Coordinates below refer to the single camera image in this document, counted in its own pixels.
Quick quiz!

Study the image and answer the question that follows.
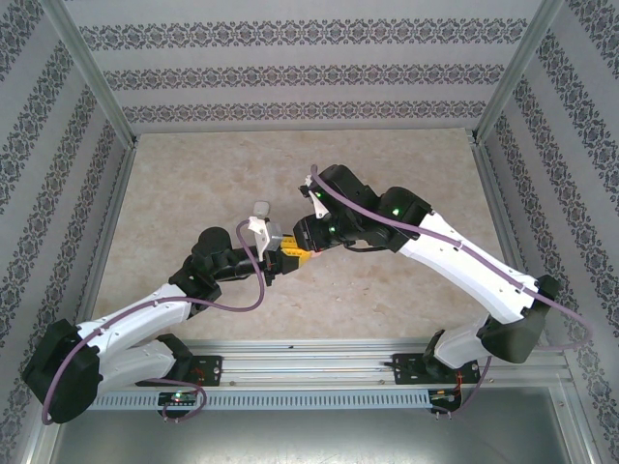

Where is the circuit board with green light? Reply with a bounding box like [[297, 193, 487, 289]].
[[159, 391, 199, 406]]

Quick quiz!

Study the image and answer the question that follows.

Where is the aluminium side rail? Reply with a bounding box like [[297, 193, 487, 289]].
[[67, 142, 141, 352], [471, 139, 550, 349]]

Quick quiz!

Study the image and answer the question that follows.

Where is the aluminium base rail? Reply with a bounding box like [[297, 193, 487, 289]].
[[96, 337, 570, 388]]

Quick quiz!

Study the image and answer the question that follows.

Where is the aluminium frame post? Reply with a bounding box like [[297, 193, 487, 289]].
[[469, 0, 566, 146], [39, 0, 140, 149]]

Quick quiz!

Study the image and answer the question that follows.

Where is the grey metal panel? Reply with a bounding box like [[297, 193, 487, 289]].
[[14, 386, 605, 464]]

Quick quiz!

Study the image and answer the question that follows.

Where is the purple cable loop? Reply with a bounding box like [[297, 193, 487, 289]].
[[162, 374, 210, 424]]

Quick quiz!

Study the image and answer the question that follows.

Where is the perforated grey cable duct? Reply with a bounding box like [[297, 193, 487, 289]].
[[96, 389, 431, 412]]

